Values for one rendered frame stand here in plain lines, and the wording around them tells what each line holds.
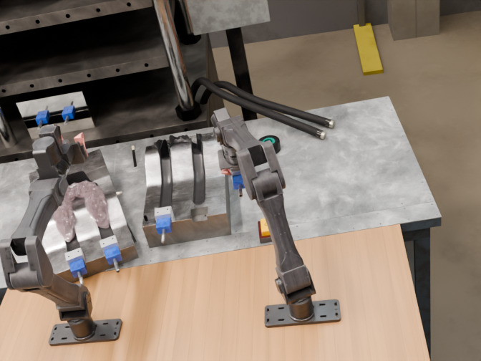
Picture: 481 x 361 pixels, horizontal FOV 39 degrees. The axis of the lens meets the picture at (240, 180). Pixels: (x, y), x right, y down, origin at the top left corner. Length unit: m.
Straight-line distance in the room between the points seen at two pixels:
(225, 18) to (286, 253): 1.21
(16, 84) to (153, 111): 0.55
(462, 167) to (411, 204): 1.46
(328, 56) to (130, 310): 3.00
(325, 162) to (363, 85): 1.99
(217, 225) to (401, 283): 0.57
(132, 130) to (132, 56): 0.29
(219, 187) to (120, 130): 0.74
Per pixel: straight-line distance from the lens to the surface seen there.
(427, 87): 4.20
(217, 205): 2.06
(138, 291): 2.01
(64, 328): 1.99
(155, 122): 2.74
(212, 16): 2.64
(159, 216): 2.05
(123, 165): 2.52
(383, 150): 2.33
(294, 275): 1.72
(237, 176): 2.07
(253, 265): 1.98
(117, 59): 2.73
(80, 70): 2.72
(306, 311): 1.78
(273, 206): 1.67
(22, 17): 2.67
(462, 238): 3.17
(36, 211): 1.69
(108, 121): 2.85
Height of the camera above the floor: 2.18
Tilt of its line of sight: 37 degrees down
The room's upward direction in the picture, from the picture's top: 12 degrees counter-clockwise
